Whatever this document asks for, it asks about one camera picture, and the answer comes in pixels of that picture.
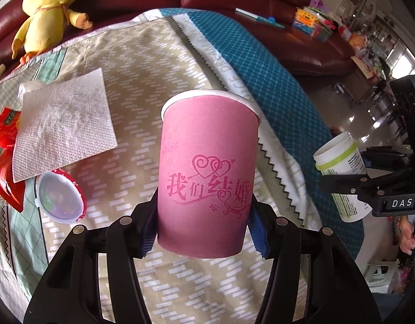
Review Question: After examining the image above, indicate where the thin white blue book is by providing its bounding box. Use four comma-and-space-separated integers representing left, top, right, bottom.
235, 8, 285, 29

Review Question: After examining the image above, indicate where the white bottle green label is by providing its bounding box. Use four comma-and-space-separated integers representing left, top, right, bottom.
313, 131, 373, 223

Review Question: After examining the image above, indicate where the person's right hand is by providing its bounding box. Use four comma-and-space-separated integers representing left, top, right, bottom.
394, 214, 415, 257

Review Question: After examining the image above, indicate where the white paper napkin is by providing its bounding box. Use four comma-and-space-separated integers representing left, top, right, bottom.
13, 67, 118, 183

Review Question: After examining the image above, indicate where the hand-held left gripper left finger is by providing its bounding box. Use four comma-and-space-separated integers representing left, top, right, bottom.
23, 185, 161, 324

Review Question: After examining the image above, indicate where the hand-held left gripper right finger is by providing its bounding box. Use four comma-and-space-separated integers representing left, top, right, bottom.
246, 199, 373, 324

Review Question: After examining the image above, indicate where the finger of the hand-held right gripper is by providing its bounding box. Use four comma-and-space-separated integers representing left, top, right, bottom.
361, 146, 410, 164
319, 172, 410, 203

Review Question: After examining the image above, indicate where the patterned teal beige tablecloth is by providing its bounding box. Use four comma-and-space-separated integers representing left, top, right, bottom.
0, 7, 363, 324

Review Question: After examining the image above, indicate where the red rimmed jelly cup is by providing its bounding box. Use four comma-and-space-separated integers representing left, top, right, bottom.
37, 169, 88, 223

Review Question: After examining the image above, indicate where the white plastic stool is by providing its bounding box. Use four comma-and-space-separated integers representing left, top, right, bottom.
363, 260, 402, 294

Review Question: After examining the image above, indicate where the pink paper cup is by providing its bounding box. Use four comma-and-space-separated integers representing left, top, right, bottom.
157, 89, 260, 259

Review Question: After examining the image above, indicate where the yellow chick plush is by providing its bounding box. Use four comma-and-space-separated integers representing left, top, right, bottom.
11, 0, 93, 64

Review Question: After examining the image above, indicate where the wooden cabinet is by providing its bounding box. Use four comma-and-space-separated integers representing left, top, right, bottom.
342, 57, 383, 105

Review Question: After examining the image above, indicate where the colourful toy block set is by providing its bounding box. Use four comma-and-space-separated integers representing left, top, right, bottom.
293, 0, 339, 43

